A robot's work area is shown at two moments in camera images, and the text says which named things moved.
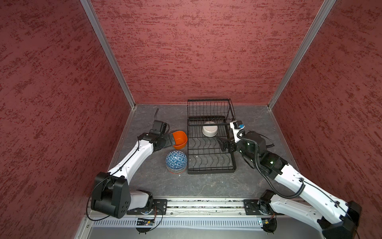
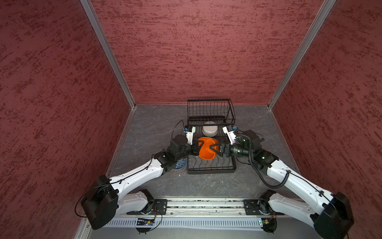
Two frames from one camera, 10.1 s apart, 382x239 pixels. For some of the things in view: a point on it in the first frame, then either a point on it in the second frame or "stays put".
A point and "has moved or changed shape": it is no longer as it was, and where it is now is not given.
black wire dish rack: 208,119 stays put
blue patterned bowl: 176,162 stays put
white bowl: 210,131 stays put
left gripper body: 165,142 → 191,149
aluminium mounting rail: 212,207 stays put
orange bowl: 180,139 has moved or changed shape
